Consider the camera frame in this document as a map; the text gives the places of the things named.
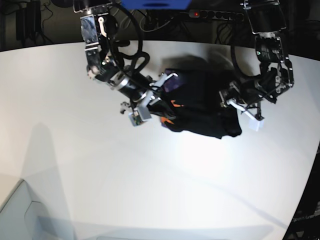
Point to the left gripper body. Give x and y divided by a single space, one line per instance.
242 93

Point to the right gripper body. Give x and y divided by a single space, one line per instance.
138 89

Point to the black t-shirt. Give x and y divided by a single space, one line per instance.
196 99

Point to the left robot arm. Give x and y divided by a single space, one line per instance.
267 22

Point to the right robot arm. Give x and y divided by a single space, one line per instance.
120 71

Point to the blue box overhead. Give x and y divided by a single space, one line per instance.
156 4

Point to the black power strip red switch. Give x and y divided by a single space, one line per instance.
215 15

